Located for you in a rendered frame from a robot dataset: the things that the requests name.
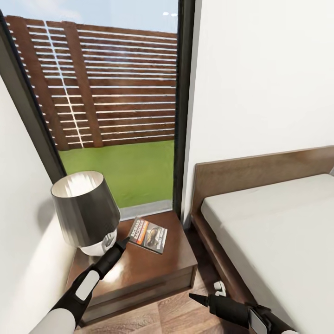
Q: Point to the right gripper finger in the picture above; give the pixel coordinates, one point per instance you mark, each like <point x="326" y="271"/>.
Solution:
<point x="204" y="300"/>

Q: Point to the nightstand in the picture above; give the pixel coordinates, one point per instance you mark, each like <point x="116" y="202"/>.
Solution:
<point x="140" y="277"/>

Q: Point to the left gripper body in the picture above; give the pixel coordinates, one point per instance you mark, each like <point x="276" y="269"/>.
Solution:
<point x="114" y="254"/>

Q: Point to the hardback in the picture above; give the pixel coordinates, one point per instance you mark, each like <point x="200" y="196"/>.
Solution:
<point x="147" y="235"/>

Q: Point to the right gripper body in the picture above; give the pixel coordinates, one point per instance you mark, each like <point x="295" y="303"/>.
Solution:
<point x="222" y="307"/>

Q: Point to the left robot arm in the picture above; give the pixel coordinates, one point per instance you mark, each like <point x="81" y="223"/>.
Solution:
<point x="65" y="316"/>

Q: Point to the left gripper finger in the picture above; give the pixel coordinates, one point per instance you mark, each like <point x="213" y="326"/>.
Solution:
<point x="126" y="240"/>

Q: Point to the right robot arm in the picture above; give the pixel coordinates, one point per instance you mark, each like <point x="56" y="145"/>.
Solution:
<point x="260" y="318"/>

